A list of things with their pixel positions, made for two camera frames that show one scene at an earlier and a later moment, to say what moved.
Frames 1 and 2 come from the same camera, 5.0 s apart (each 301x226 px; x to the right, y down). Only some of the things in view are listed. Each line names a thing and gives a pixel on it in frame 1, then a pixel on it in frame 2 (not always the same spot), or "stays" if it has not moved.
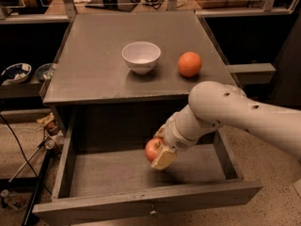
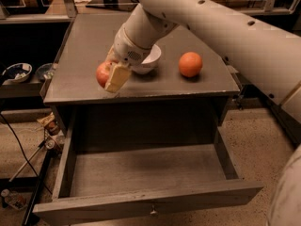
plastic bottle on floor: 14,200 stays
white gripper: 174,136 to 125,50
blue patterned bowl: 17,72 stays
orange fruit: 190,64 stays
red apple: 152,148 to 102,72
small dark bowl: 44,72 stays
